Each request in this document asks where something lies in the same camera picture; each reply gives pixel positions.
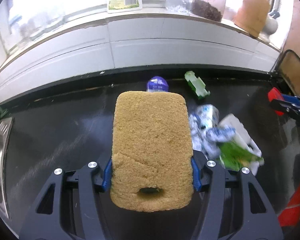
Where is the yellow sponge block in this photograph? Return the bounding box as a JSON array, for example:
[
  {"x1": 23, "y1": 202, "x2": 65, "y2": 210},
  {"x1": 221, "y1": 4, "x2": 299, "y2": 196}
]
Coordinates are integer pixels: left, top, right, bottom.
[{"x1": 110, "y1": 91, "x2": 193, "y2": 212}]

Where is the small green carton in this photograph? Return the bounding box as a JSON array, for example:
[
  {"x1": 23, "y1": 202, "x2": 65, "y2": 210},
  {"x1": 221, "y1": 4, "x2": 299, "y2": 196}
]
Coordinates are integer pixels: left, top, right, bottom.
[{"x1": 185, "y1": 71, "x2": 211, "y2": 99}]

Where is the stone mortar and pestle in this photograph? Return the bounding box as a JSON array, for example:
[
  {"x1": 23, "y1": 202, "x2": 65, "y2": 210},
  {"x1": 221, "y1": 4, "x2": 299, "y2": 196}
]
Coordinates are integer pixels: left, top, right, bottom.
[{"x1": 259, "y1": 9, "x2": 280, "y2": 43}]

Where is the white bottle brush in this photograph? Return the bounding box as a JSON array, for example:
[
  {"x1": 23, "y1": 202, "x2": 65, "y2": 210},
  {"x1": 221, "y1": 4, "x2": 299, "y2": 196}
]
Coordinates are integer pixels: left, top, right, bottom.
[{"x1": 218, "y1": 114, "x2": 264, "y2": 176}]

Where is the green snack box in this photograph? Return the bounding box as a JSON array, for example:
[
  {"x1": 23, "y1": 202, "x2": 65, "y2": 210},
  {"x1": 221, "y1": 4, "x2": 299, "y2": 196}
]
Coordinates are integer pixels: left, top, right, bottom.
[{"x1": 219, "y1": 141, "x2": 264, "y2": 171}]

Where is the blue white wrapper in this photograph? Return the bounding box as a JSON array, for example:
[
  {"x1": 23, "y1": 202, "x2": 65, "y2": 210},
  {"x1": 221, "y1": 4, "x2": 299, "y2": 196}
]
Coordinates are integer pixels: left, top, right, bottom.
[{"x1": 189, "y1": 104, "x2": 236, "y2": 159}]

